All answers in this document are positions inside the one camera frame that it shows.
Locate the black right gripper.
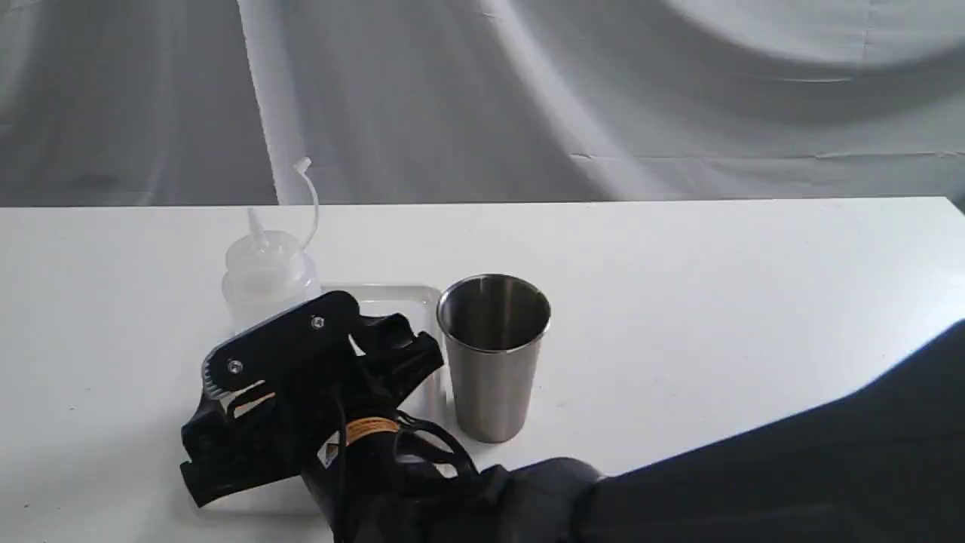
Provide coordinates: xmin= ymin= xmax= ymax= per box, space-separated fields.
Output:
xmin=180 ymin=291 xmax=445 ymax=509

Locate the translucent squeeze bottle amber liquid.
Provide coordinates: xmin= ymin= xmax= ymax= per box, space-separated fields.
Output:
xmin=222 ymin=157 xmax=321 ymax=334

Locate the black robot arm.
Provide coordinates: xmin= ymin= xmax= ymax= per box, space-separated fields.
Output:
xmin=180 ymin=291 xmax=964 ymax=542

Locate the stainless steel cup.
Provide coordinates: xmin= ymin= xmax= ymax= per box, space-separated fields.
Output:
xmin=437 ymin=274 xmax=552 ymax=443

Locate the clear plastic tray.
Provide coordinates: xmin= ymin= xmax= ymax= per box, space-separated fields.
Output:
xmin=180 ymin=290 xmax=443 ymax=508

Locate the grey fabric backdrop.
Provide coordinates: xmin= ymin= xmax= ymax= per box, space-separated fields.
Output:
xmin=2 ymin=1 xmax=964 ymax=207

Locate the black cable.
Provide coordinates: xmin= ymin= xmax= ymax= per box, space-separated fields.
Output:
xmin=392 ymin=411 xmax=479 ymax=480

